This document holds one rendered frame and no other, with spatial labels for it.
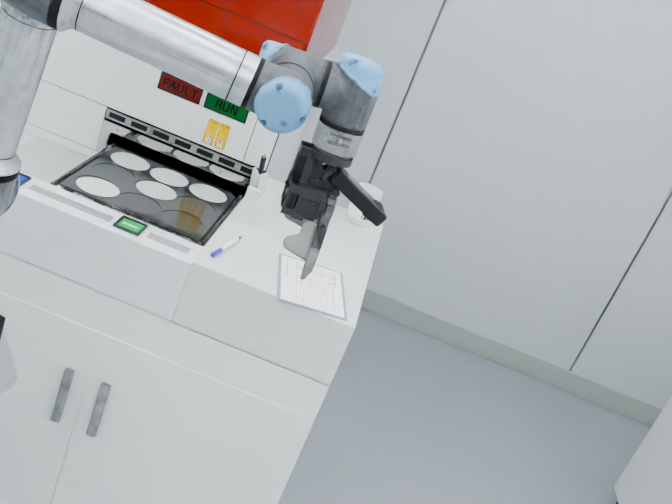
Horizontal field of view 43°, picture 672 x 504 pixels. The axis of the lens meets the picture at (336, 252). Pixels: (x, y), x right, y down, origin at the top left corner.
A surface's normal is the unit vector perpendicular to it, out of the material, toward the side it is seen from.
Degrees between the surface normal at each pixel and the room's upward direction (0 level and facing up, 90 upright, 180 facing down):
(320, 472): 0
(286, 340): 90
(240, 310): 90
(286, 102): 94
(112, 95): 90
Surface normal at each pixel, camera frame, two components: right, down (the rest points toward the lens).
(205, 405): -0.14, 0.36
